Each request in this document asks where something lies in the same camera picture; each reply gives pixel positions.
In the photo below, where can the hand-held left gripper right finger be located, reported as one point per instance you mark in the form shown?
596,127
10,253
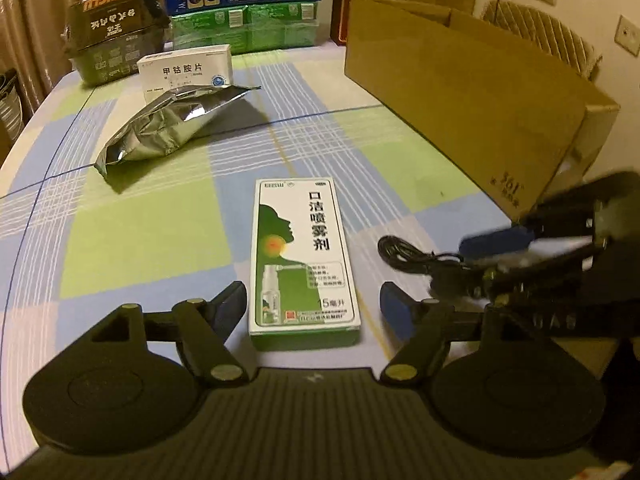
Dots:
395,306

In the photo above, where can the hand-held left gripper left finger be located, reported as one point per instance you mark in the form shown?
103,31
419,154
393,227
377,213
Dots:
230,306

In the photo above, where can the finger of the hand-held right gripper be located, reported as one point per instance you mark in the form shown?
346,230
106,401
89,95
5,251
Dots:
505,280
495,243

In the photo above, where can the green white spray box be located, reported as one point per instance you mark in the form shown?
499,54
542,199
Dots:
300,260

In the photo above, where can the large cardboard box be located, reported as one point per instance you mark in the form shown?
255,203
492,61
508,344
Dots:
450,102

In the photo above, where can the checked tablecloth desktop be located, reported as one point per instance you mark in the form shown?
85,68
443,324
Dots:
175,235

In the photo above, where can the silver foil bag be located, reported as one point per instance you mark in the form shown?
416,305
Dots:
150,130

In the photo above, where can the quilted chair back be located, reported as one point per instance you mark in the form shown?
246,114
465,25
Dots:
540,30

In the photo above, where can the white medicine box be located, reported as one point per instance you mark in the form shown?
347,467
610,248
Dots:
185,70

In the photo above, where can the green wrapped pack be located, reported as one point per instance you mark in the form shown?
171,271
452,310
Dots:
240,29

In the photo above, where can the dark red gift box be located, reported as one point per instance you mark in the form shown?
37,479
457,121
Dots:
360,0

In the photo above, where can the dark green food box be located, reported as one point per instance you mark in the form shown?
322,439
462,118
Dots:
115,25

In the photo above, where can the beige curtain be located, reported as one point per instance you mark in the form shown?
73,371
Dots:
40,10

